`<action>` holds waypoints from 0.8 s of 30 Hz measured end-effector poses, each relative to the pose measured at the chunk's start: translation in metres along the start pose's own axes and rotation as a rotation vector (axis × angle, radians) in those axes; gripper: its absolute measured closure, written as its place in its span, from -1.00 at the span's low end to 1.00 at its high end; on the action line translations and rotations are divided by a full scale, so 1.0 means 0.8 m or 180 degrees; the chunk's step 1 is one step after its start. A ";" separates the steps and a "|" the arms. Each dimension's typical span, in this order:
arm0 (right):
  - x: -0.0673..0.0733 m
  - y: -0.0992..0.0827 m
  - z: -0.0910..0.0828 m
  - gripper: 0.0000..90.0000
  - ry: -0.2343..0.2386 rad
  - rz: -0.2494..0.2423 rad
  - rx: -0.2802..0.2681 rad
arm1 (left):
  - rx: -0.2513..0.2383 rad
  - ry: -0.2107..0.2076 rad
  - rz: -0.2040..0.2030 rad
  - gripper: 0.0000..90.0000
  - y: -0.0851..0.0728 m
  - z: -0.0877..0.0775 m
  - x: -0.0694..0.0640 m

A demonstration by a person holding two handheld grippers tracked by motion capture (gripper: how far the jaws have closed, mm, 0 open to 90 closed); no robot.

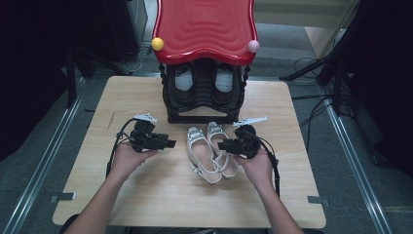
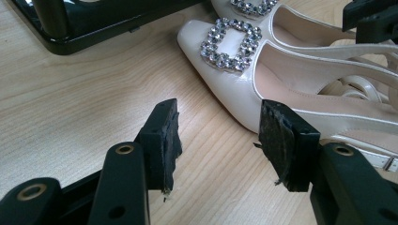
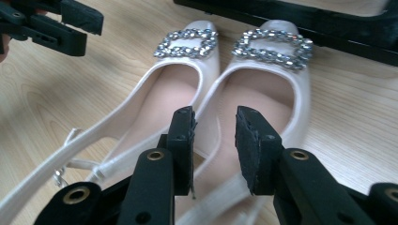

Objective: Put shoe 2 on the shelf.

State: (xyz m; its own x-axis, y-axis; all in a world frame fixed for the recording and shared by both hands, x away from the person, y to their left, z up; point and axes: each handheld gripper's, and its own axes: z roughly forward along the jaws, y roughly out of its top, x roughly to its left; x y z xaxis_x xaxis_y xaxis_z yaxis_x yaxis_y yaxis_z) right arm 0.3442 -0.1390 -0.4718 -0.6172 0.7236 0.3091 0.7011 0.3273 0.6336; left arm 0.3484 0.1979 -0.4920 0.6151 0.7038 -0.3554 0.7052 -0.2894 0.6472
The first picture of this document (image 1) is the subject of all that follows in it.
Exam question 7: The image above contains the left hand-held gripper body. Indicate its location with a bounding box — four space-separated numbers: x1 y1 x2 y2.
130 112 164 153

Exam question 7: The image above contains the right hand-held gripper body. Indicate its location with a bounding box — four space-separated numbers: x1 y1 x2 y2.
232 116 269 160

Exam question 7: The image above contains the white slingback shoe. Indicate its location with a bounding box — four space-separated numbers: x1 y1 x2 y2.
206 121 240 179
186 126 224 185

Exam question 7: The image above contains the black leather shoe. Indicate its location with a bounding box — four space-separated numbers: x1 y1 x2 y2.
212 62 240 105
171 62 198 105

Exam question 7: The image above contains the red and black shoe rack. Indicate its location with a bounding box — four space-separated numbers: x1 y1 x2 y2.
151 0 261 125

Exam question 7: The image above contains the person's left hand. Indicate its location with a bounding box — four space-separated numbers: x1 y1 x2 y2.
108 142 159 181

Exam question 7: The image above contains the person's right hand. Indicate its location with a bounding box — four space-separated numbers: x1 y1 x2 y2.
234 149 275 194

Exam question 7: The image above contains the grey tape patch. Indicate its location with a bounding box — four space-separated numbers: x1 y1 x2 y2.
49 192 76 205
307 195 330 208

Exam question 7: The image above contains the black tripod stand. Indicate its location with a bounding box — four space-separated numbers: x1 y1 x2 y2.
279 42 355 117

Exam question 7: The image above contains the dark grey cabinet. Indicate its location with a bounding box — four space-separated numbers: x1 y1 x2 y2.
103 0 149 64

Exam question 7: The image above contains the light wooden board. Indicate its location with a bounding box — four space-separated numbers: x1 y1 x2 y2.
303 24 351 60

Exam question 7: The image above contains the dark curtain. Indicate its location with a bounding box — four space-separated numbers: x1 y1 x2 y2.
339 0 413 179
0 0 110 164

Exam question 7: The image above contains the right hand-held gripper cable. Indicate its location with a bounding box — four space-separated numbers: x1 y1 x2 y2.
256 133 282 198

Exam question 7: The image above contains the white floor cable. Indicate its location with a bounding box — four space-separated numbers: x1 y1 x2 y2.
118 47 149 74

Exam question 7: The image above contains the thin looped black floor cable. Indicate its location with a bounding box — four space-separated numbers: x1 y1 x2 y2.
292 57 327 81

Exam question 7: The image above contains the metal floor rail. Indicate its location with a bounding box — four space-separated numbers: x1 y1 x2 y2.
322 94 394 234
0 77 89 234

